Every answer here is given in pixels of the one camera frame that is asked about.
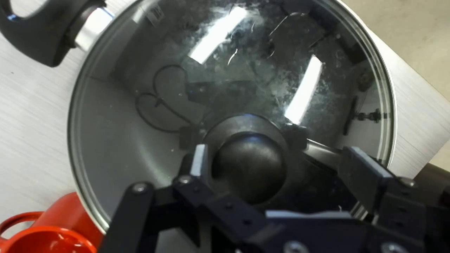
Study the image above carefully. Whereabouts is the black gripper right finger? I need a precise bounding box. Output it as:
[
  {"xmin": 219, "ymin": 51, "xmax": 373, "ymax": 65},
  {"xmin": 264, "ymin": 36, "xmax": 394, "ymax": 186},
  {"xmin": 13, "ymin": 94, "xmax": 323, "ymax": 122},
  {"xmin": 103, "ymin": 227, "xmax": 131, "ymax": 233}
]
[{"xmin": 340, "ymin": 144, "xmax": 450, "ymax": 253}]

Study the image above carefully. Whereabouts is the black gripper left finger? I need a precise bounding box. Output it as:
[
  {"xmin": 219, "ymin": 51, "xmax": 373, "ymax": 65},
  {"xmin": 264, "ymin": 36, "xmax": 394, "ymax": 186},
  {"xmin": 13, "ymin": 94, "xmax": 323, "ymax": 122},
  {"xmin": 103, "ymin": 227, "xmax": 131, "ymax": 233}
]
[{"xmin": 97, "ymin": 143, "xmax": 266, "ymax": 253}]

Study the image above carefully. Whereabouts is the glass lid with black knob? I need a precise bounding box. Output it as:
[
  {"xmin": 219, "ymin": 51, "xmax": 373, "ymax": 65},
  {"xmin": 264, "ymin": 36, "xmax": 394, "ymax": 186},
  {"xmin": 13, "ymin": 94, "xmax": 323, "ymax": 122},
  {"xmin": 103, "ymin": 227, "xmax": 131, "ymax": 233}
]
[{"xmin": 67, "ymin": 0, "xmax": 396, "ymax": 235}]

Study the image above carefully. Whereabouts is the red bowl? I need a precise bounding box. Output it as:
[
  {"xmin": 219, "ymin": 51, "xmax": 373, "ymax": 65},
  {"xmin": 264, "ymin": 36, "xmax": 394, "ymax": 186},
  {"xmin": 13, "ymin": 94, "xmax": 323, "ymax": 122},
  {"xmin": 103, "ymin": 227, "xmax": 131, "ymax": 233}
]
[{"xmin": 0, "ymin": 190, "xmax": 105, "ymax": 253}]

